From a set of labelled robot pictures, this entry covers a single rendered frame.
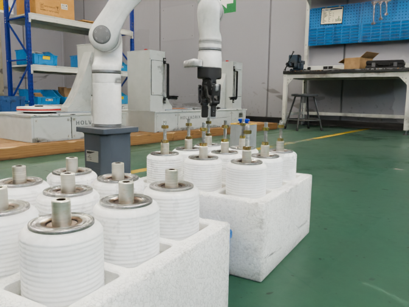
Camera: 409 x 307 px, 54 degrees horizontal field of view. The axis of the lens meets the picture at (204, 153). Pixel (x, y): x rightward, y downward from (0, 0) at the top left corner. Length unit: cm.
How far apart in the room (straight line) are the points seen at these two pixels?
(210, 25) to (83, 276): 91
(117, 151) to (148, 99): 233
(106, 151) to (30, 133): 163
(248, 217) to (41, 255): 52
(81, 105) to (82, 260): 282
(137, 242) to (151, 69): 311
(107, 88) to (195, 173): 48
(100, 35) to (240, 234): 74
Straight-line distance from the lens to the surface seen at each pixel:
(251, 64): 678
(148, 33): 835
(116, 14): 131
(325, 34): 612
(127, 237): 56
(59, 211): 50
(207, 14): 124
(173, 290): 60
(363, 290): 96
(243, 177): 91
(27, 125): 291
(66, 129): 300
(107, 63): 133
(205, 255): 67
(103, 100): 131
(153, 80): 363
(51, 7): 622
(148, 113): 361
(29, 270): 50
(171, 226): 66
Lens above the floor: 40
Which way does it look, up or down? 8 degrees down
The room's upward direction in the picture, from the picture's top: 1 degrees clockwise
